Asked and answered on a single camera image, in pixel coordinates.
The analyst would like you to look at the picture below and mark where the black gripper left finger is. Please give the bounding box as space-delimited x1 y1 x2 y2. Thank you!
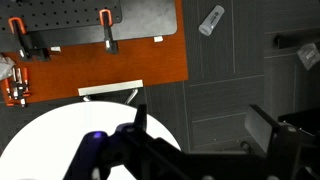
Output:
133 104 148 133

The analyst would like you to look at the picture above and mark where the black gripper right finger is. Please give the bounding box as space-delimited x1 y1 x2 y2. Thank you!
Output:
244 104 285 158

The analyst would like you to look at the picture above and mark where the white table base foot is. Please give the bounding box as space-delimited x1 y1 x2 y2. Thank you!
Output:
77 79 145 105

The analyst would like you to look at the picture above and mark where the clear plastic packet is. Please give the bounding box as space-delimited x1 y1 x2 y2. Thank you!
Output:
296 42 320 71

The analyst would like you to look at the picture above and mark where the clear plastic tube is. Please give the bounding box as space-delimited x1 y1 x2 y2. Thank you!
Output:
197 4 226 37

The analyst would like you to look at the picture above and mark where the black perforated board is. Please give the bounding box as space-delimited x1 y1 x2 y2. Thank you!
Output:
0 0 123 34

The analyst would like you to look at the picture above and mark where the black orange-handled bar clamp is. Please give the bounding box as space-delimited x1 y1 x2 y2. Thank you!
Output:
98 8 120 55
7 16 52 63

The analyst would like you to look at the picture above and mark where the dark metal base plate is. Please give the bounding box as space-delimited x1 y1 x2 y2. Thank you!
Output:
24 0 178 51

